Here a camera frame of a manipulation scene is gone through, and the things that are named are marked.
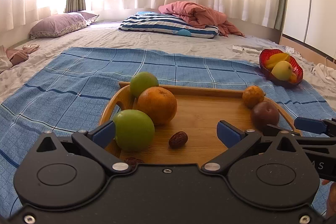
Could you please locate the dark purple plum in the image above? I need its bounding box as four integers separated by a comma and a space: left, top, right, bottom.
251, 101, 280, 131

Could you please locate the green apple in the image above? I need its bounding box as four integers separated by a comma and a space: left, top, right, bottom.
130, 72, 159, 98
112, 109, 155, 152

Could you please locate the dried red date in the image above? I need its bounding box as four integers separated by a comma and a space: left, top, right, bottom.
124, 157, 144, 169
169, 131, 189, 149

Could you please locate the small rough orange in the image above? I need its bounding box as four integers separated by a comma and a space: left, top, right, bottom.
242, 86, 265, 109

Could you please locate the large orange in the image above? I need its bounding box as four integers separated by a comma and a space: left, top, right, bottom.
137, 86, 177, 126

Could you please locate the person's right hand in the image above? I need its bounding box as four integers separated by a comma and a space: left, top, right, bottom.
326, 182, 336, 218

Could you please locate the white crumpled cloth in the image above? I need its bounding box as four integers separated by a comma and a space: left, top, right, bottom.
313, 63, 336, 86

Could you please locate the small orange in bowl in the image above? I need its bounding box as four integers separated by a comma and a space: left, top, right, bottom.
288, 72, 297, 84

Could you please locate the wooden serving tray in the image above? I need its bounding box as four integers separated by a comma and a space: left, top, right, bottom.
98, 81, 304, 168

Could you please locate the yellow green mango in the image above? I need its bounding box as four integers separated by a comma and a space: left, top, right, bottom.
271, 61, 293, 81

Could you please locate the grey bed sheet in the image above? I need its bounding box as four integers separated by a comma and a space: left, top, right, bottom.
0, 20, 336, 104

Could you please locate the yellow starfruit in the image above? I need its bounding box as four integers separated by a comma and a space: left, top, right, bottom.
265, 53, 290, 70

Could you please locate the red plastic fruit bowl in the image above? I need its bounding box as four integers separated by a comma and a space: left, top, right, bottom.
259, 49, 303, 89

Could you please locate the white remote box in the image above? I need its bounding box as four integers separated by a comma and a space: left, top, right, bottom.
232, 45, 261, 55

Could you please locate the white wardrobe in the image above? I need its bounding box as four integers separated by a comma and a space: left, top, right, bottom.
282, 0, 335, 59

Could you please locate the pink clothing pile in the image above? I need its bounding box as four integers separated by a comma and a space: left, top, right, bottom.
0, 44, 39, 73

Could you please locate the purple pillow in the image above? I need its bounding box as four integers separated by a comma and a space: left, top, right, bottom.
29, 11, 99, 40

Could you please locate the blue white striped pillow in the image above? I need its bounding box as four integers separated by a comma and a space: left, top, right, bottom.
118, 11, 219, 39

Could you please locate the pink crumpled quilt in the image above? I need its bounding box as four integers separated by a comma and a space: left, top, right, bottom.
158, 1, 245, 37

